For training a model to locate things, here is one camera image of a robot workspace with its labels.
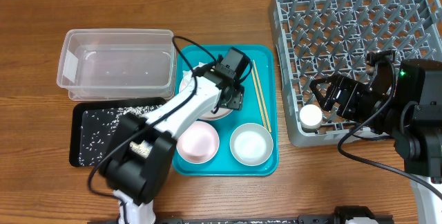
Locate wooden chopstick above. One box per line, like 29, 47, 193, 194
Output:
255, 62, 272, 133
251, 61, 269, 130

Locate white napkin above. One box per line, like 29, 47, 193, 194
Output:
181, 71, 193, 86

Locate black waste tray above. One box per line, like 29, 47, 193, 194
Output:
69, 97, 166, 167

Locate clear plastic bin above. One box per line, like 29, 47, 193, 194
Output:
57, 28, 176, 101

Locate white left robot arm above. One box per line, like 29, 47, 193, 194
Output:
90, 63, 251, 223

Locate grey dishwasher rack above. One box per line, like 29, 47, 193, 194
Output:
269, 0, 441, 147

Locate white cup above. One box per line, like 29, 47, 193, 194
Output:
299, 104, 323, 131

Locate white round plate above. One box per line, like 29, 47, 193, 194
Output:
179, 82, 233, 121

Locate teal plastic tray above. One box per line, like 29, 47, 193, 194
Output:
173, 44, 279, 176

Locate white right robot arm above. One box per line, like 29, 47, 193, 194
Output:
309, 58, 441, 223

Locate grey bowl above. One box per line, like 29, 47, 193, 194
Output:
229, 123, 273, 167

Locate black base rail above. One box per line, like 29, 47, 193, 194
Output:
117, 205, 394, 224

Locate spilled rice grains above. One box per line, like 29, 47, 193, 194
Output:
71, 104, 161, 167

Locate pink bowl with rice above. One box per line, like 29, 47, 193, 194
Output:
177, 121, 220, 165

